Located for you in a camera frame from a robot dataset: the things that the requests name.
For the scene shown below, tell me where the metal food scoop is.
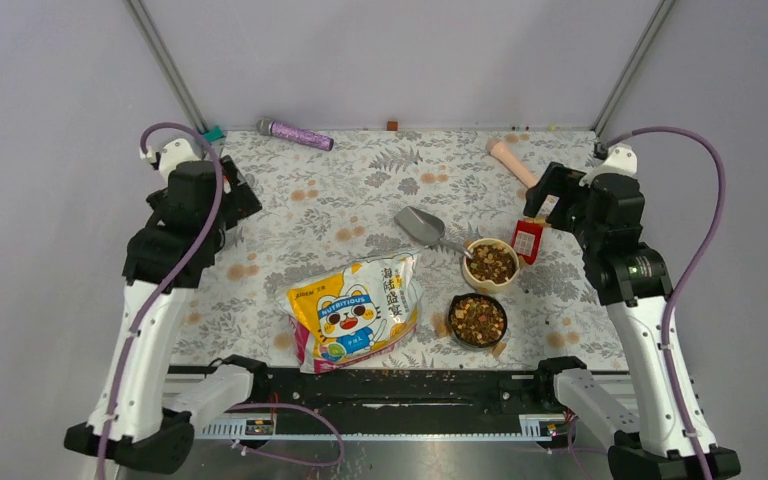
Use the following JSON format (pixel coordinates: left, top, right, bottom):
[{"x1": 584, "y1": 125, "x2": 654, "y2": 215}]
[{"x1": 394, "y1": 206, "x2": 472, "y2": 259}]

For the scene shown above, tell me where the cat print pet food bag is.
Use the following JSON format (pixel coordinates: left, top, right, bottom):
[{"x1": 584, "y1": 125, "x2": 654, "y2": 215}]
[{"x1": 275, "y1": 249, "x2": 423, "y2": 374}]

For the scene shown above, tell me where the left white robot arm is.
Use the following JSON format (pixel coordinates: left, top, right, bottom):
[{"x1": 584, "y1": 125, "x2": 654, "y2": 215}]
[{"x1": 63, "y1": 156, "x2": 271, "y2": 475}]

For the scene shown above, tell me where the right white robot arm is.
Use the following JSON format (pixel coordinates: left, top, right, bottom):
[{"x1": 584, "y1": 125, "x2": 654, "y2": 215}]
[{"x1": 524, "y1": 162, "x2": 742, "y2": 479}]

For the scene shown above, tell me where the cream pet bowl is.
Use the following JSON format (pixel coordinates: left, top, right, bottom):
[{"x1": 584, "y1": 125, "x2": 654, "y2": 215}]
[{"x1": 462, "y1": 238, "x2": 525, "y2": 294}]

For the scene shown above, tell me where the black pet bowl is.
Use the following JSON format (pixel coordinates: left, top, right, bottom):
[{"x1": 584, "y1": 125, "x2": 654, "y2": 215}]
[{"x1": 446, "y1": 293, "x2": 508, "y2": 349}]

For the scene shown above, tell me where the pink toy microphone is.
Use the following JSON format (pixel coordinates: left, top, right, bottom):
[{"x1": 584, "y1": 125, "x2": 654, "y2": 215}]
[{"x1": 486, "y1": 138, "x2": 538, "y2": 189}]

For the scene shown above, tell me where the teal toy block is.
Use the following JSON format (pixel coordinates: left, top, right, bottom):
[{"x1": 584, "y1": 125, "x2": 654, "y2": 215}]
[{"x1": 202, "y1": 125, "x2": 225, "y2": 143}]

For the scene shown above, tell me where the purple glitter toy microphone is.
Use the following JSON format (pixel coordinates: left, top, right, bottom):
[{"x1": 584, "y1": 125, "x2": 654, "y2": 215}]
[{"x1": 255, "y1": 117, "x2": 334, "y2": 151}]

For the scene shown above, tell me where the floral patterned table mat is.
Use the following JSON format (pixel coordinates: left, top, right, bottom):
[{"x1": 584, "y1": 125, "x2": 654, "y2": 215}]
[{"x1": 172, "y1": 131, "x2": 626, "y2": 371}]

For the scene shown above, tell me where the small wooden block near bowl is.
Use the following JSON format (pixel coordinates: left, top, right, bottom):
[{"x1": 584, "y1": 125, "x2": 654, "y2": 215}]
[{"x1": 491, "y1": 341, "x2": 507, "y2": 358}]

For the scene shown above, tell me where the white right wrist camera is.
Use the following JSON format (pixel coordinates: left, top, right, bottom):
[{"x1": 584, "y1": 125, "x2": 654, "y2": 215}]
[{"x1": 588, "y1": 143, "x2": 638, "y2": 182}]

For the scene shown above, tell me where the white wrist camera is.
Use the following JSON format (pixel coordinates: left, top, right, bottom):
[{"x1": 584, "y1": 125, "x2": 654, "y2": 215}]
[
  {"x1": 588, "y1": 143, "x2": 638, "y2": 182},
  {"x1": 140, "y1": 138, "x2": 203, "y2": 183}
]

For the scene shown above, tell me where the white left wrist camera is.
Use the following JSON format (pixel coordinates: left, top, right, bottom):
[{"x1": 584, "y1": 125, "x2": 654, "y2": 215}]
[{"x1": 140, "y1": 138, "x2": 203, "y2": 183}]

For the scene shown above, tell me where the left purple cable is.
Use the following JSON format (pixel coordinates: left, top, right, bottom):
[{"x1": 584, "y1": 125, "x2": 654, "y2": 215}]
[{"x1": 95, "y1": 121, "x2": 225, "y2": 480}]

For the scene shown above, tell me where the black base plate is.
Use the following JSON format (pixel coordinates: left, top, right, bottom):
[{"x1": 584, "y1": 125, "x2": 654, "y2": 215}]
[{"x1": 208, "y1": 367, "x2": 601, "y2": 439}]

